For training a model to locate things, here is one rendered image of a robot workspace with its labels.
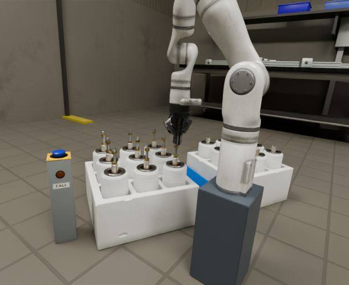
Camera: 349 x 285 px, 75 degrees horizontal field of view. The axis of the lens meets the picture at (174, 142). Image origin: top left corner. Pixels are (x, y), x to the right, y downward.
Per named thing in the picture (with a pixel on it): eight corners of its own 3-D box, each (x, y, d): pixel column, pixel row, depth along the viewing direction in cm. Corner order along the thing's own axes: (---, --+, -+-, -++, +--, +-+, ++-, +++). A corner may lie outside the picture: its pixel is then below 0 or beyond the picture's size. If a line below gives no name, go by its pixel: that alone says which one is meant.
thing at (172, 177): (161, 210, 90) (163, 168, 85) (160, 198, 100) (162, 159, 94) (185, 211, 91) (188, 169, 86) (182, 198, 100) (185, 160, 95)
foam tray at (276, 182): (286, 199, 119) (293, 168, 114) (229, 217, 100) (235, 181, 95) (235, 171, 151) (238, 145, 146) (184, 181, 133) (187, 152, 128)
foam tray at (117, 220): (195, 225, 94) (199, 186, 89) (97, 251, 77) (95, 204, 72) (160, 184, 127) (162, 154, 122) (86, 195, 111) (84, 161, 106)
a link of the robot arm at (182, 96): (184, 106, 75) (185, 87, 73) (163, 102, 83) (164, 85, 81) (202, 105, 81) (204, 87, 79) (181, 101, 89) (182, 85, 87)
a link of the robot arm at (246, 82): (266, 60, 48) (253, 139, 52) (274, 64, 55) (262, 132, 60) (224, 60, 52) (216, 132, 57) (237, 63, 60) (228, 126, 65)
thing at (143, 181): (160, 215, 88) (162, 172, 82) (135, 219, 84) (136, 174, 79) (154, 202, 96) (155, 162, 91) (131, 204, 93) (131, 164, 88)
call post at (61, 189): (77, 239, 82) (70, 159, 73) (55, 244, 79) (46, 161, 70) (76, 227, 88) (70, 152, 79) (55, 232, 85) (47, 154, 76)
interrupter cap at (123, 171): (99, 173, 79) (98, 171, 79) (115, 166, 85) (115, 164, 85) (114, 179, 75) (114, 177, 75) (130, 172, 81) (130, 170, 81)
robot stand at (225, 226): (248, 270, 73) (264, 186, 65) (232, 302, 62) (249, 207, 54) (210, 249, 81) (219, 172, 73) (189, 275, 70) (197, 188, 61)
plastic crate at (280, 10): (309, 16, 292) (311, 6, 289) (307, 12, 273) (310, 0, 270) (280, 19, 312) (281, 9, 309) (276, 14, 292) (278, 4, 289)
